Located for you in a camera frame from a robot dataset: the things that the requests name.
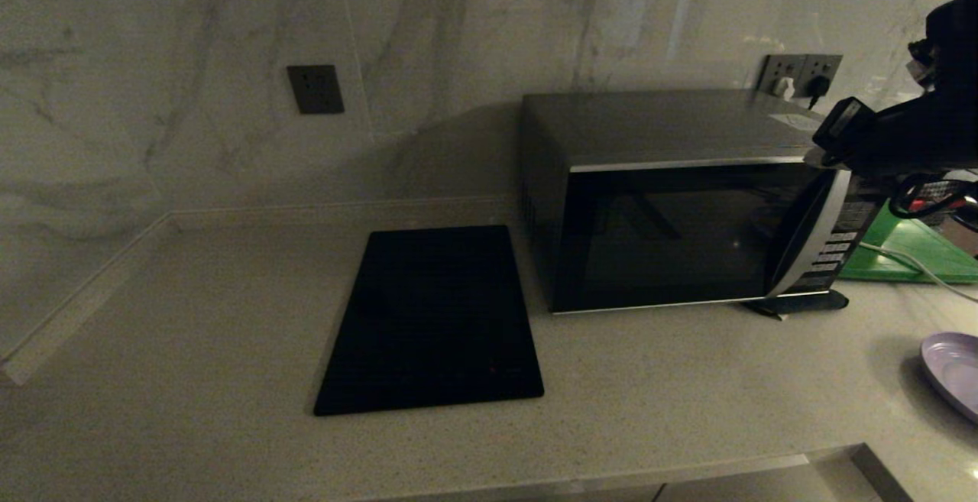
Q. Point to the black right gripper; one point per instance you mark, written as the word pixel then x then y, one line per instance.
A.
pixel 909 135

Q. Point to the black glass microwave door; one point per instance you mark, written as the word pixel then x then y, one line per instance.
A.
pixel 672 242

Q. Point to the light purple plate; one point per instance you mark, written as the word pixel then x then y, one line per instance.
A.
pixel 955 372

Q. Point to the dark pad under microwave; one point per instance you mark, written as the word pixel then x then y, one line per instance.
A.
pixel 810 303

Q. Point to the silver Panasonic microwave oven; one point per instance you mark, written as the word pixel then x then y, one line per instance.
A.
pixel 672 124

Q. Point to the black power plug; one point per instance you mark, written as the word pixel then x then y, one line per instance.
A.
pixel 819 86

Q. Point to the white power plug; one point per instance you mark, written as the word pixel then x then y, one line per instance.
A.
pixel 785 88

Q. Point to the green cutting board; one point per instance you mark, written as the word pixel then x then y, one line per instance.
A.
pixel 909 250

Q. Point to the black glass induction cooktop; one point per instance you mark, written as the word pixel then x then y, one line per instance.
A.
pixel 432 326

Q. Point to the grey double wall socket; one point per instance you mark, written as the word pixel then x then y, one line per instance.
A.
pixel 783 67

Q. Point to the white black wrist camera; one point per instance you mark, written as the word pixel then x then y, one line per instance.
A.
pixel 919 66

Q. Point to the dark grey single wall socket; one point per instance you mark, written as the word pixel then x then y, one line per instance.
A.
pixel 315 89

